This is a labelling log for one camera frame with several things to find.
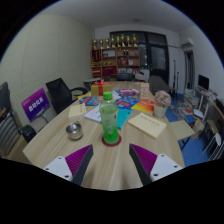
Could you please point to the red and yellow booklet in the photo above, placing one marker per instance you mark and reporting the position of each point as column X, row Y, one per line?
column 143, row 106

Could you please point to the cluttered wooden wall desk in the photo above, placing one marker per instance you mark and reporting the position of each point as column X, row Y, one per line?
column 215, row 110

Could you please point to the small standing card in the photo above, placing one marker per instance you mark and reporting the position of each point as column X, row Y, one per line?
column 144, row 90

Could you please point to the black tripod stand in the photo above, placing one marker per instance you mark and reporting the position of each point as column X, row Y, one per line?
column 175, row 78

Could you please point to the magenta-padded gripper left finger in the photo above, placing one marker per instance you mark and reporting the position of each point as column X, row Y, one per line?
column 59, row 166

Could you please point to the purple sign board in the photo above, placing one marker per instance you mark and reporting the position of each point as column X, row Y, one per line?
column 35, row 104

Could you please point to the potted pink flowers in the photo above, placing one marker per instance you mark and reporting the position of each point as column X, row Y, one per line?
column 162, row 103

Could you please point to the pile of books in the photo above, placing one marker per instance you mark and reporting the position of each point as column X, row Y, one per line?
column 187, row 103

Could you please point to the flat round red coaster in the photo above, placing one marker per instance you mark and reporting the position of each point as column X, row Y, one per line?
column 104, row 142

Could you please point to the white air conditioner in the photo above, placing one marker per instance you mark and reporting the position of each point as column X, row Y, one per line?
column 186, row 42

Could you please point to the teal book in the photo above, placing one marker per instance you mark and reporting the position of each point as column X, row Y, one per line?
column 125, row 116

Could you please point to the grey armchair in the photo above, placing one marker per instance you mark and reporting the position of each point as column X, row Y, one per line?
column 158, row 84

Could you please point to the small wooden side table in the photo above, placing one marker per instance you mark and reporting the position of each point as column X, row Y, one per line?
column 181, row 129

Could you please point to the pink box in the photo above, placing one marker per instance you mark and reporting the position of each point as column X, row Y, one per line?
column 129, row 92

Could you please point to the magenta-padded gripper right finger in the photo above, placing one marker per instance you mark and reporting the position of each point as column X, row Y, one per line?
column 163, row 165

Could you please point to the wooden chair with striped cushion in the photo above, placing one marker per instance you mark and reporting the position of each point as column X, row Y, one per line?
column 8, row 131

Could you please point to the dark glass door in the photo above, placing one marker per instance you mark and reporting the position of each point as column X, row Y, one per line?
column 156, row 56

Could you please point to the white round stool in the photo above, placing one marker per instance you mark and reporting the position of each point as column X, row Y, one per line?
column 216, row 140

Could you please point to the gift box with red ribbon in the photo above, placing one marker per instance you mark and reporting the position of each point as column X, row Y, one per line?
column 100, row 89

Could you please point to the beige book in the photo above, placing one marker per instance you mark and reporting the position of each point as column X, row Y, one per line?
column 77, row 111

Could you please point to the wooden shelf unit with trophies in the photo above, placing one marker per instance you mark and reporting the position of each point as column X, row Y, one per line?
column 115, row 58

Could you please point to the white paper sheets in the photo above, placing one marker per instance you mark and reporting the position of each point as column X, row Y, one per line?
column 93, row 114

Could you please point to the black bag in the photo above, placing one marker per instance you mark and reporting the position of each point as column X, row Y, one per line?
column 28, row 132

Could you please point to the green drink bottle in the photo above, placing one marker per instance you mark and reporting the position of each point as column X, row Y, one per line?
column 109, row 120

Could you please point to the small metal cup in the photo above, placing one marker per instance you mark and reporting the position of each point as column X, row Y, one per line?
column 74, row 130

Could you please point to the black computer monitor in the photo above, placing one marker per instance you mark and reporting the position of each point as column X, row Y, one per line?
column 203, row 82

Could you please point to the black office chair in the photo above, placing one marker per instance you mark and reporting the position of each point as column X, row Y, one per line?
column 59, row 95

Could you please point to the blue printed booklet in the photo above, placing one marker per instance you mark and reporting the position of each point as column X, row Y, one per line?
column 90, row 100

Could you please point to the tan flat book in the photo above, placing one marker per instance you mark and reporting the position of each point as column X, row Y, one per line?
column 146, row 125

